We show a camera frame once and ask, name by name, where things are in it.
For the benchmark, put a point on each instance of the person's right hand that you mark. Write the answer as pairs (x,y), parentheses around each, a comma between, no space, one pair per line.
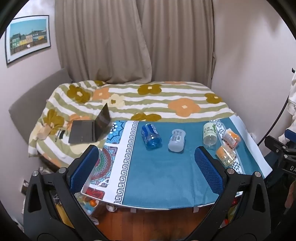
(291,197)

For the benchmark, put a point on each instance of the floral striped blanket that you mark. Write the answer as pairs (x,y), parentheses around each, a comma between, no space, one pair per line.
(148,102)

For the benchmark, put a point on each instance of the teal patterned tablecloth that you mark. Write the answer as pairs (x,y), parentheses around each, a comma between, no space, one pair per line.
(161,173)

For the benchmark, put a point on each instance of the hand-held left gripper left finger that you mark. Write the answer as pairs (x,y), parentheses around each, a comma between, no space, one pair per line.
(83,170)

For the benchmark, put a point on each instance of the clear cup with green label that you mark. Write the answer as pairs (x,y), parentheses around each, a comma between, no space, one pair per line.
(210,133)

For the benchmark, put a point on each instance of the blue transparent plastic cup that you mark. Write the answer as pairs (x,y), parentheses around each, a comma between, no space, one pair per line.
(150,135)

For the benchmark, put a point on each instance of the framed picture of houses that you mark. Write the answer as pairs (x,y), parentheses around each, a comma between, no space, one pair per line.
(29,38)

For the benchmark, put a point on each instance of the beige curtain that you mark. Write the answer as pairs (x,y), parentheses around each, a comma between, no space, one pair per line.
(99,41)
(180,41)

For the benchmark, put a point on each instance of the colourful plastic toy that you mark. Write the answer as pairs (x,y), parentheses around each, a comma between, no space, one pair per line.
(91,204)

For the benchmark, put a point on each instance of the small black device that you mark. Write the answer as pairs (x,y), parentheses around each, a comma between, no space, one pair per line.
(61,134)

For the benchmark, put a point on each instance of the frosted grey plastic cup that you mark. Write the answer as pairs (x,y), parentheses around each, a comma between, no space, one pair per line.
(177,140)

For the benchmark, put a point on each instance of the grey open laptop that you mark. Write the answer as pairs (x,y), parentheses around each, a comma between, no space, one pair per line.
(83,133)

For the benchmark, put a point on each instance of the clear cup with orange print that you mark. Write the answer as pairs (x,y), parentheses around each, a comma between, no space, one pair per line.
(231,138)
(225,154)

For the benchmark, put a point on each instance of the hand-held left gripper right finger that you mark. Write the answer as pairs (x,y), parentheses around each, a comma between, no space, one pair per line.
(208,170)

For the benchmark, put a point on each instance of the grey padded headboard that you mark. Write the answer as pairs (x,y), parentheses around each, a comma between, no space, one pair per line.
(30,102)

